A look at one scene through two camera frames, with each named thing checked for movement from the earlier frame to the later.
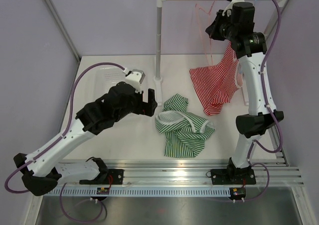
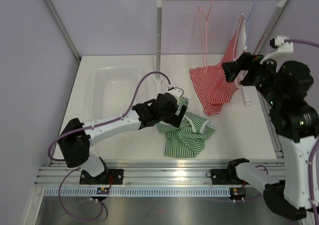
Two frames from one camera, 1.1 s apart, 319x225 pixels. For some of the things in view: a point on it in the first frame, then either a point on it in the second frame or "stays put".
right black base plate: (227, 176) stays put
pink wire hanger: (208, 13) -> (204, 25)
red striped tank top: (218, 83) stays put
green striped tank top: (185, 132) stays put
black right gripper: (218, 19) -> (247, 61)
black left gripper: (144, 108) -> (175, 120)
